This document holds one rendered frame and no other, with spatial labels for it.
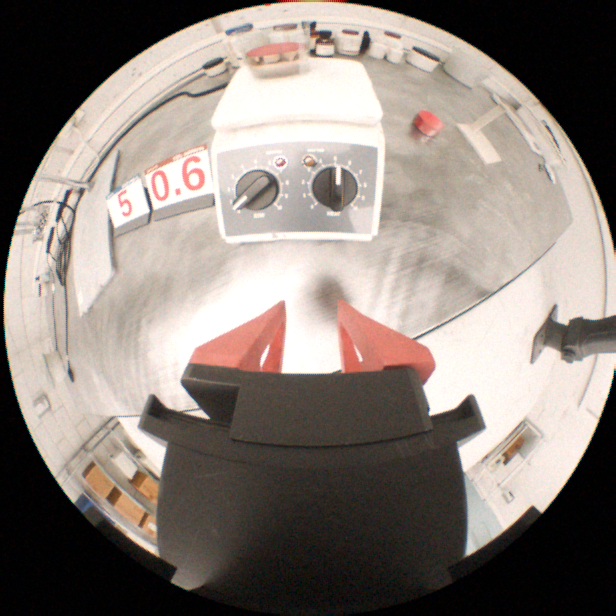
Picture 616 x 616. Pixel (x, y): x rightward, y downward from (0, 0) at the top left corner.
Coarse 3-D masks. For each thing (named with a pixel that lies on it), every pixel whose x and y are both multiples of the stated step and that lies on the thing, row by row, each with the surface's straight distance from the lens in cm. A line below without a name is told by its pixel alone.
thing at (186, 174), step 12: (192, 156) 23; (204, 156) 22; (168, 168) 25; (180, 168) 24; (192, 168) 23; (204, 168) 22; (156, 180) 26; (168, 180) 25; (180, 180) 24; (192, 180) 23; (204, 180) 23; (156, 192) 27; (168, 192) 25; (180, 192) 24; (192, 192) 24; (156, 204) 27
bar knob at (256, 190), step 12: (240, 180) 16; (252, 180) 15; (264, 180) 14; (276, 180) 15; (240, 192) 16; (252, 192) 14; (264, 192) 15; (276, 192) 15; (240, 204) 14; (252, 204) 16; (264, 204) 15
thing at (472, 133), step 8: (504, 104) 38; (488, 112) 39; (496, 112) 39; (504, 112) 39; (512, 112) 39; (480, 120) 40; (488, 120) 39; (464, 128) 40; (472, 128) 41; (480, 128) 42; (464, 136) 39; (472, 136) 40; (480, 136) 43; (472, 144) 38; (480, 144) 40; (488, 144) 44; (480, 152) 38; (488, 152) 41; (488, 160) 39; (496, 160) 42
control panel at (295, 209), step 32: (224, 160) 16; (256, 160) 16; (288, 160) 15; (320, 160) 15; (352, 160) 15; (224, 192) 17; (288, 192) 15; (224, 224) 17; (256, 224) 16; (288, 224) 16; (320, 224) 16; (352, 224) 16
